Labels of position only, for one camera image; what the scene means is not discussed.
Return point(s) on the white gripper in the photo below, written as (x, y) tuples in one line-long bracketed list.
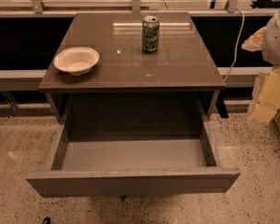
[(277, 42)]

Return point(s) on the green soda can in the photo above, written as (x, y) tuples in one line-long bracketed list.
[(150, 33)]

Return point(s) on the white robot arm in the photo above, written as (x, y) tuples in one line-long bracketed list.
[(270, 50)]

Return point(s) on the open grey top drawer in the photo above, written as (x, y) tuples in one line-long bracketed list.
[(133, 144)]

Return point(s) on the grey cabinet with top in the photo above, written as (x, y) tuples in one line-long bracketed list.
[(182, 63)]

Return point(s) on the white paper bowl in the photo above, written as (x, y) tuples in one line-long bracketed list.
[(76, 61)]

